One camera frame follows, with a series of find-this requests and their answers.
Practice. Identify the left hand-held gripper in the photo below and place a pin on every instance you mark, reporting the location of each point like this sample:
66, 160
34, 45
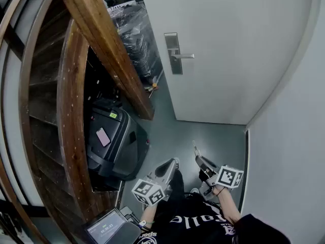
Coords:
148, 190

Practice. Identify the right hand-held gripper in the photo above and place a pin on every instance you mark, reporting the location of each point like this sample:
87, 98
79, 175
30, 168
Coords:
223, 179

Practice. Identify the person's right forearm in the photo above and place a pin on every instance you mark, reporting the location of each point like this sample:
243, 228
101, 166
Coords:
227, 207

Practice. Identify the person's left forearm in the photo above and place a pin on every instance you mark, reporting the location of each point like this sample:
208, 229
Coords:
149, 215

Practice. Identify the white door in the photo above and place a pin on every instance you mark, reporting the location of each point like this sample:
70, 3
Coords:
228, 60

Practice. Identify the white left shoe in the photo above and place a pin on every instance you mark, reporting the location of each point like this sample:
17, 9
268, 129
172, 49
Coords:
176, 162

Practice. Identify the white shoe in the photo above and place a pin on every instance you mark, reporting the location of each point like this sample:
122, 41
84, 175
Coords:
176, 162
195, 190

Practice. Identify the black trousers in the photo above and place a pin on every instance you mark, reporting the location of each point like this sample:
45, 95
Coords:
176, 187

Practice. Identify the white right shoe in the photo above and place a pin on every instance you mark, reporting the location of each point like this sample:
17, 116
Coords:
195, 190

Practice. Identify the black hard case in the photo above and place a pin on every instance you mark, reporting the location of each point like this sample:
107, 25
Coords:
119, 141

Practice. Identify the white wristband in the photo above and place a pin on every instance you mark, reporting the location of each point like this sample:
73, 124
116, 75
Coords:
142, 223

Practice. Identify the black printed shirt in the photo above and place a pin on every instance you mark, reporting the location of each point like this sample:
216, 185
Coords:
198, 222

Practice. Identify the pink smartphone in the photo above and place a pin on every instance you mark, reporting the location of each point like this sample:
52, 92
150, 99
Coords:
103, 137

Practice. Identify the grey tablet with screen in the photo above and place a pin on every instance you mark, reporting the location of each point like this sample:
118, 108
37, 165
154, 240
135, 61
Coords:
109, 229

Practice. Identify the orange and white floor clutter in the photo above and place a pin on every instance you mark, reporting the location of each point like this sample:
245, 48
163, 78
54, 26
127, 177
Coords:
152, 86

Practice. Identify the wooden staircase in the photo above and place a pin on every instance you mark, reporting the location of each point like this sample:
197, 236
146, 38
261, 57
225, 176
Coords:
76, 85

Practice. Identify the plastic-wrapped black pallet load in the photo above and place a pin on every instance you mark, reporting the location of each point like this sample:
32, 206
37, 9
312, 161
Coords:
138, 39

